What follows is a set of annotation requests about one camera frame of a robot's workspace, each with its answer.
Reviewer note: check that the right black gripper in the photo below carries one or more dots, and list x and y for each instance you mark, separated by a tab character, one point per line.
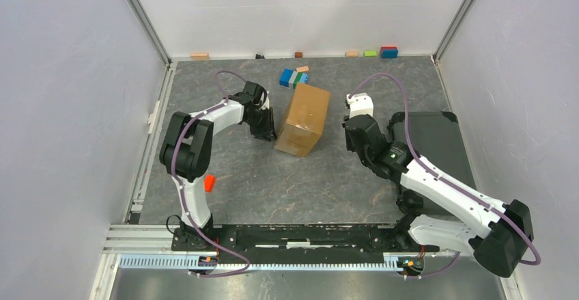
348	141

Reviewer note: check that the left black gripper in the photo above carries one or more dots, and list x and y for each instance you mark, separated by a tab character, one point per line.
267	131

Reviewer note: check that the brown cardboard express box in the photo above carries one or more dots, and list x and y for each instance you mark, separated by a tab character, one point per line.
303	121

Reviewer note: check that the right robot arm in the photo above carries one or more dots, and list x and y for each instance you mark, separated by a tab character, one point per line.
497	235

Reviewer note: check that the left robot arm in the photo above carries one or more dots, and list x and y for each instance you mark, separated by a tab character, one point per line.
187	148

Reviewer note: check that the blue green block stack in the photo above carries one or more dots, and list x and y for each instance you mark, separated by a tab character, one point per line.
291	78

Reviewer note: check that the small red block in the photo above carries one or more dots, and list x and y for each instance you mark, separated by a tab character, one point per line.
208	183

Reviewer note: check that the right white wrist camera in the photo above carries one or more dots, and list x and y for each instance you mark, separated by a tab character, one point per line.
359	104

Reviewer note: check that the red blue block at wall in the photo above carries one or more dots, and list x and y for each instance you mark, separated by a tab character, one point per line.
389	52

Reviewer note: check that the tan block at wall left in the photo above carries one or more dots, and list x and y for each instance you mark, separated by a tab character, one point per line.
199	56

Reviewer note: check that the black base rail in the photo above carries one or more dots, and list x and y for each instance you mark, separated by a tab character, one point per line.
359	243

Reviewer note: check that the white toothed cable duct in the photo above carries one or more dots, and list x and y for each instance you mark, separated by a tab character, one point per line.
198	263

